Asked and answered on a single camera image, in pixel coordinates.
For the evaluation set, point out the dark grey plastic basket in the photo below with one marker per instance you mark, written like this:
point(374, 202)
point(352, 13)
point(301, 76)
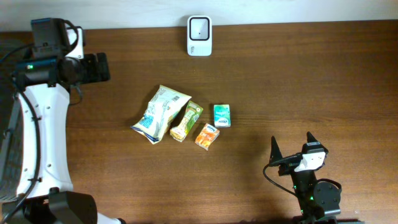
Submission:
point(12, 128)

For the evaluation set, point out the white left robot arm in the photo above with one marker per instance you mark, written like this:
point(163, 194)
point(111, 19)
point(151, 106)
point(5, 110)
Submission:
point(35, 182)

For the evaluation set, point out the green snack stick pack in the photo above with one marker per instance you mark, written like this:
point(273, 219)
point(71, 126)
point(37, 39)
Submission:
point(192, 114)

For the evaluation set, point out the green tissue pack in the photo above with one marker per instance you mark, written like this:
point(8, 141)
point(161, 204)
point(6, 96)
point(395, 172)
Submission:
point(222, 116)

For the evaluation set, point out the orange tissue pack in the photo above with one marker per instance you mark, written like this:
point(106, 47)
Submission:
point(207, 136)

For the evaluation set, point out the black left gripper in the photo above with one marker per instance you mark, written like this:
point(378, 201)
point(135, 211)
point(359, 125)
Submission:
point(96, 73)

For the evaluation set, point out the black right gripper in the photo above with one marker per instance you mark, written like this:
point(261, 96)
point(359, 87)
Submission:
point(287, 167)

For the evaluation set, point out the white chips bag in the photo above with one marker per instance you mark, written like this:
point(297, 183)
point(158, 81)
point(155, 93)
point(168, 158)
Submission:
point(161, 111)

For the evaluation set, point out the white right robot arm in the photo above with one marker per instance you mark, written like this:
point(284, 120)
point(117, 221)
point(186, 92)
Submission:
point(318, 199)

